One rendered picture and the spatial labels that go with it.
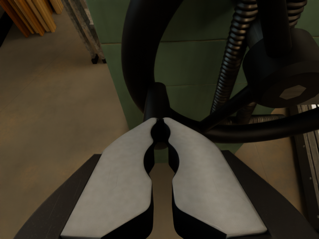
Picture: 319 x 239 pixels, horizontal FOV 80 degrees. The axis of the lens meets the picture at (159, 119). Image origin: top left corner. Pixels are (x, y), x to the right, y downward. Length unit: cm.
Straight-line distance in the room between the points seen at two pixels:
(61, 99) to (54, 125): 18
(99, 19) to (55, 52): 132
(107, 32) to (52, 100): 102
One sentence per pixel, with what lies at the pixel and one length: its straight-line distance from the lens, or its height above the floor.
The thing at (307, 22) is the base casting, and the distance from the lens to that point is 44.
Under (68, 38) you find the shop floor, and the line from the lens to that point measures 175.
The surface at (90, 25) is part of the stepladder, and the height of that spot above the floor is 26.
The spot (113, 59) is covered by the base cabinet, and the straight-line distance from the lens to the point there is 41.
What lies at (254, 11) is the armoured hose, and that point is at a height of 83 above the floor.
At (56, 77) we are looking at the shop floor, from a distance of 147.
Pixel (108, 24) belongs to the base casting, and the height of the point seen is 75.
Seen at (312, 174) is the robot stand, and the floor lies 15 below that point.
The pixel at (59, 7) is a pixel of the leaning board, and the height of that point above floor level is 4.
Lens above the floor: 94
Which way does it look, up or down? 59 degrees down
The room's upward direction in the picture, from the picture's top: 2 degrees counter-clockwise
